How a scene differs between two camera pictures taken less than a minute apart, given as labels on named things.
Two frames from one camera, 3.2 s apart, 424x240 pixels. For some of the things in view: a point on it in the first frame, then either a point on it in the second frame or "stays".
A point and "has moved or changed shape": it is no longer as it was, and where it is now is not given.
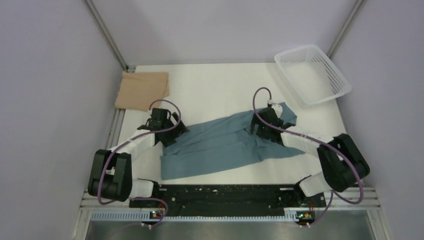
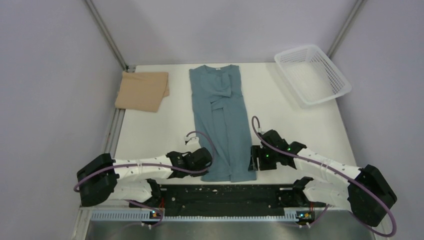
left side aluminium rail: [115, 128] stays
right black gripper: [257, 121] → [256, 152]
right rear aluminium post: [345, 28] stays
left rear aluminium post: [106, 33] stays
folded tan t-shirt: [141, 91] stays
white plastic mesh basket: [311, 75] stays
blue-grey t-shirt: [223, 145] has moved or changed shape
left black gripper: [177, 131] → [199, 174]
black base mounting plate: [229, 200] stays
